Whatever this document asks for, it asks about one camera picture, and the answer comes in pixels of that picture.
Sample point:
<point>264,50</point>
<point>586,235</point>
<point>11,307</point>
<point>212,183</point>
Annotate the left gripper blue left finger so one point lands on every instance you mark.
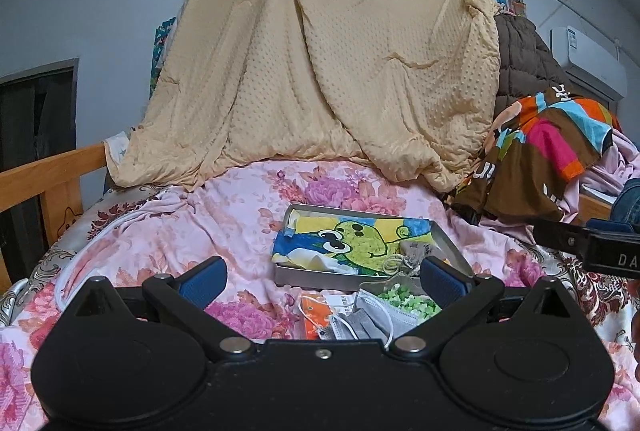
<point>181,302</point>

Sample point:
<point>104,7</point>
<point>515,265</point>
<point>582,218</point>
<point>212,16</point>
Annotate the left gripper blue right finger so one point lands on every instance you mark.
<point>462,299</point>

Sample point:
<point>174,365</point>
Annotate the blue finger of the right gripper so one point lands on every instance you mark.
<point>560,236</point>
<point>612,226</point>

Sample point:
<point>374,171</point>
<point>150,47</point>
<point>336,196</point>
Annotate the beige linen drawstring pouch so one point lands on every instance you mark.
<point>407,261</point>

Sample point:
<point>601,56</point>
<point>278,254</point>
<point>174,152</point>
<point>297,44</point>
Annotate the blue jeans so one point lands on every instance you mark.
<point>626,208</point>

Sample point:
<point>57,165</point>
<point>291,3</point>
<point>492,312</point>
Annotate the gold maroon brocade bedcover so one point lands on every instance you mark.
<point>605,300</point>

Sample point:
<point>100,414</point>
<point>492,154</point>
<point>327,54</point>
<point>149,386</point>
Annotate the jar of green paper stars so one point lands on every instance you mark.
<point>403,297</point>

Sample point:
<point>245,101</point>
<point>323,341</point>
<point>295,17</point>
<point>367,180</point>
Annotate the grey face mask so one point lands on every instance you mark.
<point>364,316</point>

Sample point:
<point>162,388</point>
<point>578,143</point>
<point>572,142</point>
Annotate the pink floral bedsheet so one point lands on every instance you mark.
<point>129,236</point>

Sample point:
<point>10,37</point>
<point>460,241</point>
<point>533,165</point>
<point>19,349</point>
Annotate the colourful brown patterned cloth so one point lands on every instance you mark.
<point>535,149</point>

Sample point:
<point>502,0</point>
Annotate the grey shallow tray box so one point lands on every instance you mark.
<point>284,275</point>

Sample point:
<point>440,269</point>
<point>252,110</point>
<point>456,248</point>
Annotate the orange white medicine box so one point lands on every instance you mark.
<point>324,315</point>

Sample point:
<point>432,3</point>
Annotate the cartoon frog towel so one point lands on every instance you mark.
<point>344,242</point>

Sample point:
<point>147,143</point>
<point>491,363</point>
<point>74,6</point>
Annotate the brown quilted jacket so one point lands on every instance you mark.
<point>526,63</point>

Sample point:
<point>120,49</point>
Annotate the beige dotted blanket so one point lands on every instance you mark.
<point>407,86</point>

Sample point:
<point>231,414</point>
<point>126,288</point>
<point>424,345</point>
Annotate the wooden bed rail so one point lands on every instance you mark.
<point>55,183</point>

